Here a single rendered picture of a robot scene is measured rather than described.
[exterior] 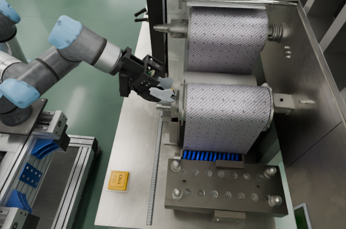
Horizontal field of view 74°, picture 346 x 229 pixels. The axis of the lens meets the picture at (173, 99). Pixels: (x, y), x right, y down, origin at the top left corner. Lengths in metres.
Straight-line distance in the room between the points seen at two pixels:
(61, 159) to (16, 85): 1.35
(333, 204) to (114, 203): 0.71
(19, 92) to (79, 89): 1.91
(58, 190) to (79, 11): 2.42
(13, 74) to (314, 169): 0.75
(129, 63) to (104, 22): 2.68
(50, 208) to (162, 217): 1.04
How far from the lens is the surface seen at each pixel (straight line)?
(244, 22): 0.79
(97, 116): 2.27
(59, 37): 0.57
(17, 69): 0.66
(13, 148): 1.47
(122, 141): 1.07
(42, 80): 0.63
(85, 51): 0.57
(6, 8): 0.98
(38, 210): 1.87
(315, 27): 0.74
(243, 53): 0.82
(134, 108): 1.14
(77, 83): 2.58
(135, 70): 0.60
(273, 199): 0.86
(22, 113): 1.38
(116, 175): 0.99
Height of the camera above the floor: 1.84
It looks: 55 degrees down
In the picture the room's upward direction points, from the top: straight up
